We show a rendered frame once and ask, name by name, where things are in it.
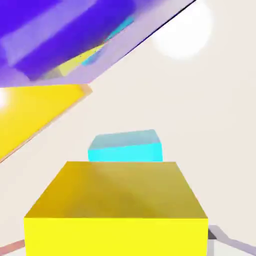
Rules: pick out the small yellow cube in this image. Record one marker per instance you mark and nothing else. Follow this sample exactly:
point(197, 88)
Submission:
point(116, 220)

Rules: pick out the small cyan cube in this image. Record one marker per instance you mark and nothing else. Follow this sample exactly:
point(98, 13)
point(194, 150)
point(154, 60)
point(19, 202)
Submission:
point(124, 149)

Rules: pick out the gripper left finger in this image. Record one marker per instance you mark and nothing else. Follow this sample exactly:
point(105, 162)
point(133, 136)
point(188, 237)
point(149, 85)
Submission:
point(14, 248)

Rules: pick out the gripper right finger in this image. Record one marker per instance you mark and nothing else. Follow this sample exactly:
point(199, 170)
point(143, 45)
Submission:
point(226, 245)

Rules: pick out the large purple box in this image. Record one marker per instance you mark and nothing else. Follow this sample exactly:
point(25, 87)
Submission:
point(60, 30)

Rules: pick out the large yellow box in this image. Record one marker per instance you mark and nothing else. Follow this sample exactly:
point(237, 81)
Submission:
point(30, 112)

